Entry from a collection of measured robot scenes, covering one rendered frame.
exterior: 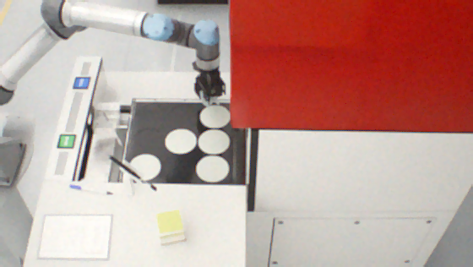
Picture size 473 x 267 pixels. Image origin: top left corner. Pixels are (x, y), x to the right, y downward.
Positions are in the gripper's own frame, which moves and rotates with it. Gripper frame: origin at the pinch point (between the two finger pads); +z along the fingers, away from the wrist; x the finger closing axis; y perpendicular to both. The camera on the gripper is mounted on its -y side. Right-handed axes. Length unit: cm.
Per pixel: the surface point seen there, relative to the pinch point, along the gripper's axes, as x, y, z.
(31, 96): -58, -128, 91
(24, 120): -62, -31, 9
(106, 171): -41.0, 10.0, 3.3
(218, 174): -9.4, 28.1, 1.4
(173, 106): -10.8, -4.6, 1.3
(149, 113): -19.4, -5.1, 1.4
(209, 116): -1.9, 5.1, 1.3
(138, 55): 11, -130, 91
